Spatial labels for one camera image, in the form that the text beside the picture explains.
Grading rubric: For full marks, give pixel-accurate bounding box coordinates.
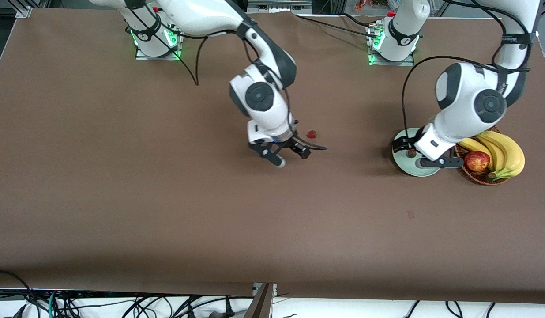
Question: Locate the long black table cable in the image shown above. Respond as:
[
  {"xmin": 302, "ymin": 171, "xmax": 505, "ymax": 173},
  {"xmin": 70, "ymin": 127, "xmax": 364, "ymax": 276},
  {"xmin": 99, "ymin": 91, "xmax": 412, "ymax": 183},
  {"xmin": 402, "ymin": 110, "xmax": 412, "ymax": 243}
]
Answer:
[{"xmin": 292, "ymin": 13, "xmax": 381, "ymax": 40}]

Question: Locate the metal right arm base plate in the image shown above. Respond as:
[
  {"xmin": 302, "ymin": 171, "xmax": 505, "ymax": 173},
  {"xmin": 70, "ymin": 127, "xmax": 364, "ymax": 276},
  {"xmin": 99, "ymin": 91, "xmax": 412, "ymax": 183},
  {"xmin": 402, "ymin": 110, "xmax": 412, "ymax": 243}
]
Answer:
[{"xmin": 135, "ymin": 20, "xmax": 181, "ymax": 61}]

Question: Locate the yellow banana bunch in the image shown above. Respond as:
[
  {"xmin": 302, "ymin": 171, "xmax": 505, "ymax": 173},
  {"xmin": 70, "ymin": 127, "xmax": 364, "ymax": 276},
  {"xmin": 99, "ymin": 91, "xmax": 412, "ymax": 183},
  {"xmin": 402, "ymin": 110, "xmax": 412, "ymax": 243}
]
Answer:
[{"xmin": 458, "ymin": 130, "xmax": 526, "ymax": 182}]

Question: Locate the orange background object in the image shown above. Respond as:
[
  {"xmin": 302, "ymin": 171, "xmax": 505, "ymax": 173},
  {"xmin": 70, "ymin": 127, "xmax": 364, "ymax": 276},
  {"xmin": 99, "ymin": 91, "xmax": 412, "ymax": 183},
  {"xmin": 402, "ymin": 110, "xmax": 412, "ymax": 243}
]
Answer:
[{"xmin": 354, "ymin": 0, "xmax": 390, "ymax": 12}]

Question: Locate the pale green round plate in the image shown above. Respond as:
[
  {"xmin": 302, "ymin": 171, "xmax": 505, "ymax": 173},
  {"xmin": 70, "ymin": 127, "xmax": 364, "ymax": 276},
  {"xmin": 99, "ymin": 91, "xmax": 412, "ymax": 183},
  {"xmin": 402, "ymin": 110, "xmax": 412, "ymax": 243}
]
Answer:
[{"xmin": 391, "ymin": 128, "xmax": 441, "ymax": 178}]

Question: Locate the short black table cable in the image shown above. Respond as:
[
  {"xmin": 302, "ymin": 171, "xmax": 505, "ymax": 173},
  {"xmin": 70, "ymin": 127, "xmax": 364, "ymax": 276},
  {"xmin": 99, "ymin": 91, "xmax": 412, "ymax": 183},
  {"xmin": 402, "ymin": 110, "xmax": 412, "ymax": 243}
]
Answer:
[{"xmin": 341, "ymin": 12, "xmax": 374, "ymax": 28}]

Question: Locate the table cover sheet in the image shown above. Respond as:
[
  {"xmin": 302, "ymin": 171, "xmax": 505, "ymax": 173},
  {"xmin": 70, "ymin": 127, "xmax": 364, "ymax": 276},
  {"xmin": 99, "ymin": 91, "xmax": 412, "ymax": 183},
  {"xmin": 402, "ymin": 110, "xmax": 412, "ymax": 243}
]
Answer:
[{"xmin": 0, "ymin": 8, "xmax": 545, "ymax": 305}]

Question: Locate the aluminium frame corner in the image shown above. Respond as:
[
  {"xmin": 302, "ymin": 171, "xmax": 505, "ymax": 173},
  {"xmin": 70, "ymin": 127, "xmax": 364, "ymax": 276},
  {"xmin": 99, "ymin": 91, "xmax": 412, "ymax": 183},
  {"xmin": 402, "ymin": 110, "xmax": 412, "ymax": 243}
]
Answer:
[{"xmin": 7, "ymin": 0, "xmax": 33, "ymax": 18}]

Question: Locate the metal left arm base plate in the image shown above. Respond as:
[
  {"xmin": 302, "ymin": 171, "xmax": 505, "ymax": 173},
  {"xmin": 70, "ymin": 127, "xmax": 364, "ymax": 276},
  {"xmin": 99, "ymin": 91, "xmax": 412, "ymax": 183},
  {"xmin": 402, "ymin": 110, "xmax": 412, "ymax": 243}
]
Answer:
[{"xmin": 368, "ymin": 22, "xmax": 415, "ymax": 67}]

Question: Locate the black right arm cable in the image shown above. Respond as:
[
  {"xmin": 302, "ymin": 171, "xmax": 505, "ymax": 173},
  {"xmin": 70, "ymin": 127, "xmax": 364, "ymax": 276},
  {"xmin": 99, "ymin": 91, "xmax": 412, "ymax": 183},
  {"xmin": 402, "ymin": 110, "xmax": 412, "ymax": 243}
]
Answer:
[{"xmin": 140, "ymin": 9, "xmax": 328, "ymax": 151}]

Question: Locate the red apple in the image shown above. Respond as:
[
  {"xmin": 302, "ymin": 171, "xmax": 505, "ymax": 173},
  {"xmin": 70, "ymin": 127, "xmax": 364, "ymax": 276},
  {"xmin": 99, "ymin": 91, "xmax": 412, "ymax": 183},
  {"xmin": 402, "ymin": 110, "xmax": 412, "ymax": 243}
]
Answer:
[{"xmin": 464, "ymin": 151, "xmax": 491, "ymax": 172}]

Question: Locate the woven wicker basket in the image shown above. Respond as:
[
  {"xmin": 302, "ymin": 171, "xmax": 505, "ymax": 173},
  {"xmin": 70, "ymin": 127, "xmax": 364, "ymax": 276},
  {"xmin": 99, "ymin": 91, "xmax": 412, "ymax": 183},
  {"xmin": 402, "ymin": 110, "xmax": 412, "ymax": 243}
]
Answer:
[{"xmin": 455, "ymin": 126, "xmax": 520, "ymax": 186}]

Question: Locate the grey equipment rail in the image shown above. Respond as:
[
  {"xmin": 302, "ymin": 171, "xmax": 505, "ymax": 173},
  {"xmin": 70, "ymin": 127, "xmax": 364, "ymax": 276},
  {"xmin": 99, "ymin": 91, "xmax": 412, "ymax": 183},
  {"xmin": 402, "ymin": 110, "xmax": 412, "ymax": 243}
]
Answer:
[{"xmin": 247, "ymin": 0, "xmax": 313, "ymax": 14}]

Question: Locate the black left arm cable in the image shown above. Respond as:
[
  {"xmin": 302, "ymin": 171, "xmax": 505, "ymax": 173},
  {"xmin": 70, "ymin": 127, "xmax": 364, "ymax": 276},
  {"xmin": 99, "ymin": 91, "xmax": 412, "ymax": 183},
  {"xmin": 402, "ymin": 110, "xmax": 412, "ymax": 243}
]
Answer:
[{"xmin": 402, "ymin": 0, "xmax": 533, "ymax": 140}]

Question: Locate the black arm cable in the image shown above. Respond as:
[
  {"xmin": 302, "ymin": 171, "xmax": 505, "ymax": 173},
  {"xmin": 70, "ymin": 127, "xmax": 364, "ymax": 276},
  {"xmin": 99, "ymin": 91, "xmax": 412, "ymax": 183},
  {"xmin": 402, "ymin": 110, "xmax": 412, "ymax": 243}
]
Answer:
[
  {"xmin": 402, "ymin": 0, "xmax": 533, "ymax": 140},
  {"xmin": 140, "ymin": 9, "xmax": 328, "ymax": 151}
]

